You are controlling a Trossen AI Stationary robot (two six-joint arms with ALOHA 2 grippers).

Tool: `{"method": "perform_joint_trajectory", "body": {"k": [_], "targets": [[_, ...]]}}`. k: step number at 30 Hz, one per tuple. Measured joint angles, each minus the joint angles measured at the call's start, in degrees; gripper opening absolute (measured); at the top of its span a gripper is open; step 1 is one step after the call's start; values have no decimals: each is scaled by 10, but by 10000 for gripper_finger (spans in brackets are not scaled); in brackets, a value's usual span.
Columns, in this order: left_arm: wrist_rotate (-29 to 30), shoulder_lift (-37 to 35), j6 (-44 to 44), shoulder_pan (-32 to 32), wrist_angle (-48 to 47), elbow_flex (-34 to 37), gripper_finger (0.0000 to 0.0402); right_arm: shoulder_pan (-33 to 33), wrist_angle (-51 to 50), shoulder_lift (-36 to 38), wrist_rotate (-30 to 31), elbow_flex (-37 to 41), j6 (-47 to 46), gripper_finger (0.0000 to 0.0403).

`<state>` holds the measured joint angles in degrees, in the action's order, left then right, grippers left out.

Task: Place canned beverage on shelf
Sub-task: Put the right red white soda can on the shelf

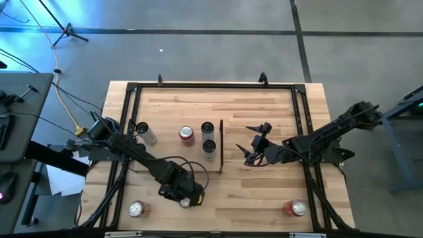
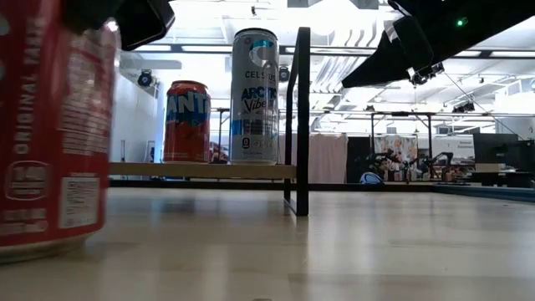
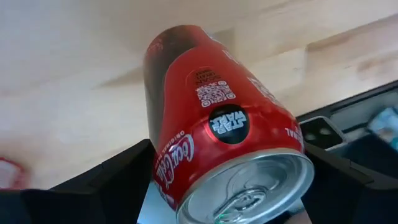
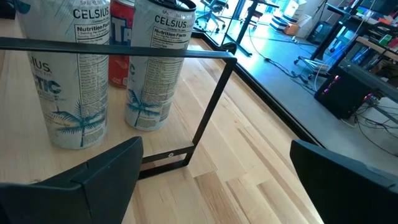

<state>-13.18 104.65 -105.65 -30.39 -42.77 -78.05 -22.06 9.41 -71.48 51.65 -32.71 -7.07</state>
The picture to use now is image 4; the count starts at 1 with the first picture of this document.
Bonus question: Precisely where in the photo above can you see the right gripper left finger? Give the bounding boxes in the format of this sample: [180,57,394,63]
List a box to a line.
[0,136,144,224]

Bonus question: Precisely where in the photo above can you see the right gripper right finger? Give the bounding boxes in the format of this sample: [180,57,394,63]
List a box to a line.
[289,139,398,224]

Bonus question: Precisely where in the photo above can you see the white Celsius Arctic can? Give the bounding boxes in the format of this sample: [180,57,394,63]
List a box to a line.
[14,0,111,150]
[124,0,197,131]

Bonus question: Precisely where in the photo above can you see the orange Fanta can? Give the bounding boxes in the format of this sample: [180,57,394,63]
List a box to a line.
[108,0,136,89]

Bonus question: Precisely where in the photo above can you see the light wooden shelf board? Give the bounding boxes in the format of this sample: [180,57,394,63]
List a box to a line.
[0,18,200,184]

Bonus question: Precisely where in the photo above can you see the black computer tower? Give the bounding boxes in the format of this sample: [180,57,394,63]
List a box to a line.
[313,67,374,121]

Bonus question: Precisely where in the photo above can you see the wheeled stand base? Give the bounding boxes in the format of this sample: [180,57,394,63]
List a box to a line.
[294,55,333,80]

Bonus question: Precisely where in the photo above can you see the black standing desk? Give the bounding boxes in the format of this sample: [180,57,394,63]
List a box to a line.
[310,0,398,63]

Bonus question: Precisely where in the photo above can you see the orange box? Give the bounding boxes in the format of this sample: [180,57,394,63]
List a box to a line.
[284,23,300,37]

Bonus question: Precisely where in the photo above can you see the white box stack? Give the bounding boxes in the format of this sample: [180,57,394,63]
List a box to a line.
[269,15,289,32]

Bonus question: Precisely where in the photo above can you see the black table clamp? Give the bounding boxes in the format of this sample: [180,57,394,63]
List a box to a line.
[217,42,239,57]

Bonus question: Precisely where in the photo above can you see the white cardboard box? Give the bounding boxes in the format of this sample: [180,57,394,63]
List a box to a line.
[284,0,307,19]

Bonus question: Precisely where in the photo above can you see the black office chair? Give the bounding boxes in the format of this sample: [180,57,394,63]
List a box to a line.
[194,0,228,34]

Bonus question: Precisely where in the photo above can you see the tangled black cables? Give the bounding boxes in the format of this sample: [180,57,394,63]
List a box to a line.
[341,102,398,158]

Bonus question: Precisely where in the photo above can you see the black floor cable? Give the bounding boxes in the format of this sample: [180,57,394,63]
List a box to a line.
[248,27,318,94]

